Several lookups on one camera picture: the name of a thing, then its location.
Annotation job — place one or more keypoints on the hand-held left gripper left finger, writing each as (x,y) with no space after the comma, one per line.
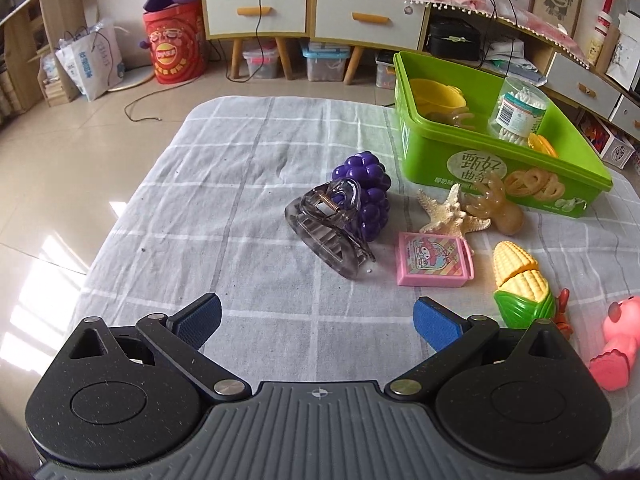
(200,320)

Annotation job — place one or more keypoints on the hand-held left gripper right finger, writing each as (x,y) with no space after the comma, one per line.
(435,325)

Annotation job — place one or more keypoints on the pink toy case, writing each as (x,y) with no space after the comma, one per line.
(430,260)

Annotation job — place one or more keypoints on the yellow green toy corn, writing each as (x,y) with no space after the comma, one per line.
(520,280)

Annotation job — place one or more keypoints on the beige starfish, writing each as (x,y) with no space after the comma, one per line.
(447,215)

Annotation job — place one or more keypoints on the small orange brown figurine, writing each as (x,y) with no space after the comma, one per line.
(562,310)

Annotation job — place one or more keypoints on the tan toy octopus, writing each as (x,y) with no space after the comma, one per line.
(457,119)
(507,215)

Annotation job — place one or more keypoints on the purple toy grapes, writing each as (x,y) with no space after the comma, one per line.
(372,200)

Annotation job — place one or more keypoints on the grey hair claw clip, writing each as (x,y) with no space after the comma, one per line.
(320,240)

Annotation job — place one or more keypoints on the green plastic box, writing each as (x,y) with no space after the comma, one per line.
(440,170)

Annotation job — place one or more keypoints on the pink toy pig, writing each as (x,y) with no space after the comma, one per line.
(620,330)

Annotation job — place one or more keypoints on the orange plastic toy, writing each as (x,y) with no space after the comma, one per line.
(542,144)

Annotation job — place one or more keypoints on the yellow toy pot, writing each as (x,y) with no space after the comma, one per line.
(430,95)

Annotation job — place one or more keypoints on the clear cotton swab container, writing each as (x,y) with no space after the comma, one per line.
(517,110)

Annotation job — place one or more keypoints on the grey checked tablecloth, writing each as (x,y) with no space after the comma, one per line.
(200,210)

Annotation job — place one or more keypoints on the round white floor base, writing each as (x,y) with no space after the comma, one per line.
(132,80)

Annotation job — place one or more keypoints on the white printed floor box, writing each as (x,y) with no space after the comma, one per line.
(610,145)

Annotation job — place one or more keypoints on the small clear storage box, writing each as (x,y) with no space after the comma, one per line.
(386,72)

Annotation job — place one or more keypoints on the clear storage box pink contents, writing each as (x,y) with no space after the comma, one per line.
(262,62)

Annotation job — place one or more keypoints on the red printed bucket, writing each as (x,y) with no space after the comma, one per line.
(175,50)

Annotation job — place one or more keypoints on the stack of white papers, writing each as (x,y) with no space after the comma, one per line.
(515,60)

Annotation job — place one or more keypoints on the white shopping bag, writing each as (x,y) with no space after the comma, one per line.
(90,65)

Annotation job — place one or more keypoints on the low wooden drawer cabinet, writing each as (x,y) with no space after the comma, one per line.
(575,80)

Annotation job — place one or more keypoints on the clear storage box blue lid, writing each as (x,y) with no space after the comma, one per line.
(325,62)

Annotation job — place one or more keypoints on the black case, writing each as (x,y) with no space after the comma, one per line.
(455,40)

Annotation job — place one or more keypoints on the light wooden shelf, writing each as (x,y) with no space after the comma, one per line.
(30,50)

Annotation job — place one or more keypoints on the tall wooden drawer cabinet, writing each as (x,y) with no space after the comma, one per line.
(350,15)

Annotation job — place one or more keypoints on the pink lace cloth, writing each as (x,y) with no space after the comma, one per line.
(500,5)

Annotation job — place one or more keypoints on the white yellow drink cup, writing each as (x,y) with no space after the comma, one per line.
(600,40)

